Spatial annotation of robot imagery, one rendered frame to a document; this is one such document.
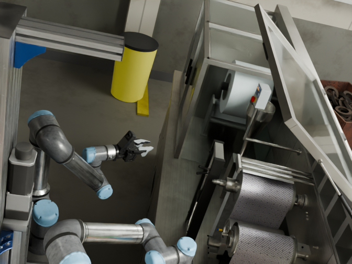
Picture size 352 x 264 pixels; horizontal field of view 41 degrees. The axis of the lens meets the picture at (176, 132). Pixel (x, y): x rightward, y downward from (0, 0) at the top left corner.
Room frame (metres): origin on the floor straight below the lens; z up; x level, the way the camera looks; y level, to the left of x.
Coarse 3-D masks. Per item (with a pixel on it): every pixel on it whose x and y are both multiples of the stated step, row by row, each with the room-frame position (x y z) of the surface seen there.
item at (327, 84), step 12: (324, 84) 5.18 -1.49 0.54; (336, 84) 5.26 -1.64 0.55; (348, 84) 5.32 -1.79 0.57; (336, 96) 4.90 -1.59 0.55; (348, 96) 5.04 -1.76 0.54; (336, 108) 4.63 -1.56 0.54; (348, 108) 4.67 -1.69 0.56; (348, 120) 4.66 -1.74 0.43; (348, 132) 4.31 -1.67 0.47; (348, 144) 4.35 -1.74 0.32
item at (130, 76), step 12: (132, 36) 4.63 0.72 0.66; (144, 36) 4.73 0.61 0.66; (132, 48) 4.38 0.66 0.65; (144, 48) 4.43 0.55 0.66; (156, 48) 4.53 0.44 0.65; (132, 60) 4.39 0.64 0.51; (144, 60) 4.43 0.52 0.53; (120, 72) 4.41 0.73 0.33; (132, 72) 4.40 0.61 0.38; (144, 72) 4.46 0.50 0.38; (120, 84) 4.41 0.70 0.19; (132, 84) 4.41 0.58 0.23; (144, 84) 4.51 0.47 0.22; (120, 96) 4.41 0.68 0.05; (132, 96) 4.43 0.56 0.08
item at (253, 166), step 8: (240, 160) 1.77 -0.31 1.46; (248, 160) 1.80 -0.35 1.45; (256, 160) 1.81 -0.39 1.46; (240, 168) 1.72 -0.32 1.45; (248, 168) 1.73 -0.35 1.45; (256, 168) 1.77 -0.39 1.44; (264, 168) 1.77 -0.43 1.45; (272, 168) 1.78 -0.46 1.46; (280, 168) 1.81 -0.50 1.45; (288, 168) 1.82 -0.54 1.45; (264, 176) 1.73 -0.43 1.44; (272, 176) 1.74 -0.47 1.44; (280, 176) 1.74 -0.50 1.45; (288, 176) 1.79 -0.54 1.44; (296, 176) 1.79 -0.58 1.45; (304, 176) 1.80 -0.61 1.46; (312, 184) 1.76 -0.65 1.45
